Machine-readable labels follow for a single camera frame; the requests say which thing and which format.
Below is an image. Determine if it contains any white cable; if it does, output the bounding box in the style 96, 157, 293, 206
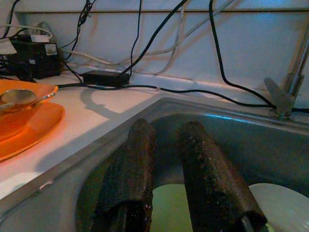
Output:
60, 0, 236, 75

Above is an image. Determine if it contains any small black power brick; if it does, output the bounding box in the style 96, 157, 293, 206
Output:
83, 70, 130, 87

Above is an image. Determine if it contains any white bowl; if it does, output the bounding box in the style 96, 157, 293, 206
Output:
248, 183, 309, 232

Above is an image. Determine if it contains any black charger box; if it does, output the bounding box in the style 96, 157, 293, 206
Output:
0, 33, 62, 80

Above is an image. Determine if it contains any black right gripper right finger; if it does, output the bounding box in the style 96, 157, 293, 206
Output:
176, 120, 268, 232

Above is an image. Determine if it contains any thin black cable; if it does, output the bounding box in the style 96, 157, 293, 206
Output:
130, 0, 143, 71

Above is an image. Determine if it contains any stainless steel sink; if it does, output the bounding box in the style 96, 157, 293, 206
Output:
0, 93, 309, 232

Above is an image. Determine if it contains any orange plastic bowl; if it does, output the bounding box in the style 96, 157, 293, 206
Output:
0, 79, 59, 143

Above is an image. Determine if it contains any metal spoon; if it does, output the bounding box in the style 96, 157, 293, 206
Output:
0, 88, 56, 114

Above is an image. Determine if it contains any thick black power cable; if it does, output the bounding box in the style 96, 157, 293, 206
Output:
122, 0, 188, 74

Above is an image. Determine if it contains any green plastic plate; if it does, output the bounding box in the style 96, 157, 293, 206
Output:
149, 183, 194, 232

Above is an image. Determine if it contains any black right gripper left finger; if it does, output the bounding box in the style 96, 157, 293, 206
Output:
90, 118, 156, 232

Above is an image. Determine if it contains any metal faucet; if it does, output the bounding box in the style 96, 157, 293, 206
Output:
264, 31, 309, 120

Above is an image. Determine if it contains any orange plastic plate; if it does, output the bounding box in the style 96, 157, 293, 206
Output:
0, 102, 66, 162

